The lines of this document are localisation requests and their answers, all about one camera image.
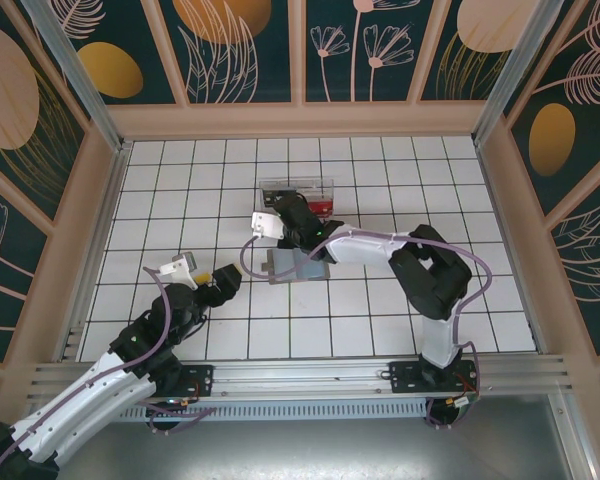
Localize clear acrylic card organizer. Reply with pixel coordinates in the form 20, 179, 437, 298
258, 178, 336, 219

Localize grey foil pouch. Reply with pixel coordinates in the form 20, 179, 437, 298
262, 248, 331, 286

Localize grey metal shelf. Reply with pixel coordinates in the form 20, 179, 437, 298
29, 394, 581, 480

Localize green controller board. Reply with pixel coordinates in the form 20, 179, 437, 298
449, 394, 481, 414

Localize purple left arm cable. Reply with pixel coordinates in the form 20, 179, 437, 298
0, 267, 174, 476

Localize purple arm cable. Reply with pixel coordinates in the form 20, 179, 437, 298
239, 229, 494, 361
0, 267, 174, 476

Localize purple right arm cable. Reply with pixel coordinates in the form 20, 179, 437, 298
239, 229, 494, 361

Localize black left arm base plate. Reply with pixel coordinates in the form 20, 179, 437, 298
123, 364, 215, 399

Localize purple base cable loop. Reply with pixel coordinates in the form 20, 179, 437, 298
426, 397, 461, 431
144, 394, 216, 435

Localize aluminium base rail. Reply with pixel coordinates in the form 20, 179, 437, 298
27, 354, 574, 401

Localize aluminium table edge rail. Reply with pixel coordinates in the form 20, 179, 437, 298
474, 142, 549, 356
69, 142, 131, 361

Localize grey slotted cable duct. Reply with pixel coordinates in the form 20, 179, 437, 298
114, 402, 429, 421

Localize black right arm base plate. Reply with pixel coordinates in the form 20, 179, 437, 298
388, 360, 481, 394

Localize aluminium corner post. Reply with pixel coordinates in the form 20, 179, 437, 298
22, 0, 131, 151
472, 0, 589, 146

